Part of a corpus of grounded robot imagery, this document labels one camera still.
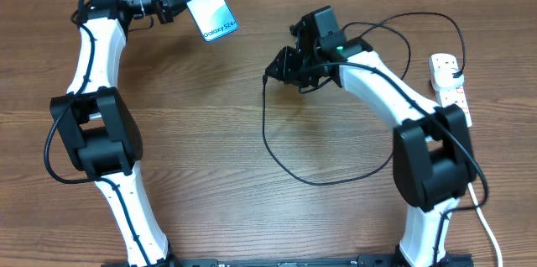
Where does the Galaxy S24+ smartphone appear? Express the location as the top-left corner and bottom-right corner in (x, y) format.
(186, 0), (239, 42)

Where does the black USB charger cable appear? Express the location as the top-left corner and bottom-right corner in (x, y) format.
(261, 11), (467, 187)

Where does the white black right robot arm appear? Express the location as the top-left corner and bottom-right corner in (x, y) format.
(263, 6), (484, 266)

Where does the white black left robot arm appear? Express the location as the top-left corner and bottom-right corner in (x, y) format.
(44, 0), (192, 266)

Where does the white charger plug adapter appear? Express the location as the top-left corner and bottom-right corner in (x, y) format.
(431, 67), (465, 92)

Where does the white power strip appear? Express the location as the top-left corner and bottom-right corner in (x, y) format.
(429, 53), (472, 128)

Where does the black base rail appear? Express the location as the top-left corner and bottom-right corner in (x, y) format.
(100, 252), (475, 267)

